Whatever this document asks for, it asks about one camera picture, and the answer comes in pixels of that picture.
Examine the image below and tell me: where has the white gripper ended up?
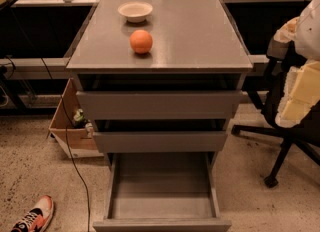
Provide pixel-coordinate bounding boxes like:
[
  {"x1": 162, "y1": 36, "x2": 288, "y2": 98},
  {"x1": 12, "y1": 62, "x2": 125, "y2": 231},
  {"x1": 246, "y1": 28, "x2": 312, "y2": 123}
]
[{"x1": 266, "y1": 17, "x2": 320, "y2": 128}]

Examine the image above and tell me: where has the orange fruit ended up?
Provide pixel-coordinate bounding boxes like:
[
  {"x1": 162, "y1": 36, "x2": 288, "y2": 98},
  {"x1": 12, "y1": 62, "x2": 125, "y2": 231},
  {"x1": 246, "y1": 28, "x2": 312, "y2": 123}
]
[{"x1": 129, "y1": 30, "x2": 153, "y2": 54}]

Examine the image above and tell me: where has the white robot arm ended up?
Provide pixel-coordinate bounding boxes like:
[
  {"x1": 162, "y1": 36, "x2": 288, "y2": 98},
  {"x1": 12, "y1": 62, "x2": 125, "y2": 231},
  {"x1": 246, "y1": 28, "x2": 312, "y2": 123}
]
[{"x1": 267, "y1": 0, "x2": 320, "y2": 128}]

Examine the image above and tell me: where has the grey drawer cabinet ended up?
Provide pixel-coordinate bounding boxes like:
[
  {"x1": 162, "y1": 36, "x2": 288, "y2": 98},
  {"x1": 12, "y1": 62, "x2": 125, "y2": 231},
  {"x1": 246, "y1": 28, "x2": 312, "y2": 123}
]
[{"x1": 65, "y1": 0, "x2": 254, "y2": 232}]

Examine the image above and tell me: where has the grey top drawer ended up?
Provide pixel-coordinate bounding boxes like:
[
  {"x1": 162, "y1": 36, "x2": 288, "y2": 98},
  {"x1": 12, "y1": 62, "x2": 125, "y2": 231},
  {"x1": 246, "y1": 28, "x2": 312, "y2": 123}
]
[{"x1": 76, "y1": 91, "x2": 242, "y2": 120}]

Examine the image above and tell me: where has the grey drawer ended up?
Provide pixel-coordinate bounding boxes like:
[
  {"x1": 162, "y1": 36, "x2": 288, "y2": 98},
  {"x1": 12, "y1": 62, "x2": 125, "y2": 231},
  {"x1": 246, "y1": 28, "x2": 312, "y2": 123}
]
[
  {"x1": 93, "y1": 131, "x2": 227, "y2": 153},
  {"x1": 93, "y1": 152, "x2": 231, "y2": 232},
  {"x1": 76, "y1": 91, "x2": 242, "y2": 120}
]

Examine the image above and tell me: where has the grey bottom drawer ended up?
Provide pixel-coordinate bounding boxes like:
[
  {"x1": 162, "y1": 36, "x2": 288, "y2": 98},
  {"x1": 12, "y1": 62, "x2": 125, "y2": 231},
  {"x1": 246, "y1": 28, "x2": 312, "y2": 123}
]
[{"x1": 93, "y1": 152, "x2": 231, "y2": 232}]

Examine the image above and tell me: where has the grey middle drawer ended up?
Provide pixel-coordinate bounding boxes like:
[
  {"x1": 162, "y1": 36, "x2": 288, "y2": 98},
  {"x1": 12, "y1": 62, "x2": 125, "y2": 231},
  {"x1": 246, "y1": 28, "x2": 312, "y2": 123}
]
[{"x1": 93, "y1": 131, "x2": 227, "y2": 153}]

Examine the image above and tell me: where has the black office chair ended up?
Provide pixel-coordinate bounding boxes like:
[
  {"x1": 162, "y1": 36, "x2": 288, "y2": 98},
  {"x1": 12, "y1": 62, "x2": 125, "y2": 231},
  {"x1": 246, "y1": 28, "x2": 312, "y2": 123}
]
[{"x1": 231, "y1": 30, "x2": 320, "y2": 189}]

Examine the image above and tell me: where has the white bowl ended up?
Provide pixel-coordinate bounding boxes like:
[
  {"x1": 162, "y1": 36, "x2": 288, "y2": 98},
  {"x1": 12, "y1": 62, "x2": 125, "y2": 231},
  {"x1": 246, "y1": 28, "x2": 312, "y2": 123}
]
[{"x1": 118, "y1": 2, "x2": 153, "y2": 23}]

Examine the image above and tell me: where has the green white item in box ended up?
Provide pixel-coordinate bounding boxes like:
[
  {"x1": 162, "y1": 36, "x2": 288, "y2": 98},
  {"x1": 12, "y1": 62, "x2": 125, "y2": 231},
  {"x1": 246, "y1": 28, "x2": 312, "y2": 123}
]
[{"x1": 73, "y1": 109, "x2": 87, "y2": 126}]

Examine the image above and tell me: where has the cardboard box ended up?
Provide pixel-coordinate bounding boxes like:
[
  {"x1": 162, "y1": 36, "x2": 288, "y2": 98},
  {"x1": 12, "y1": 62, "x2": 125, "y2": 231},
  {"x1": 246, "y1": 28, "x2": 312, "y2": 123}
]
[{"x1": 49, "y1": 79, "x2": 101, "y2": 158}]

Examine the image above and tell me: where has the orange white sneaker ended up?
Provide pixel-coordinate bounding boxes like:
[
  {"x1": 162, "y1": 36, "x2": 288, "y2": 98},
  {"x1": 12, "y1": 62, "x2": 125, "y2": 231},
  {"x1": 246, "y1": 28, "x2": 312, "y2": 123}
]
[{"x1": 10, "y1": 195, "x2": 54, "y2": 232}]

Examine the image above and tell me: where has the black cable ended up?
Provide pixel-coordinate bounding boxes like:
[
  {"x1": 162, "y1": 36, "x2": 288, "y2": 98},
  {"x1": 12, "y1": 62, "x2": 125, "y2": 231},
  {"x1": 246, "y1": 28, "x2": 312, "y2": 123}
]
[{"x1": 39, "y1": 57, "x2": 92, "y2": 232}]

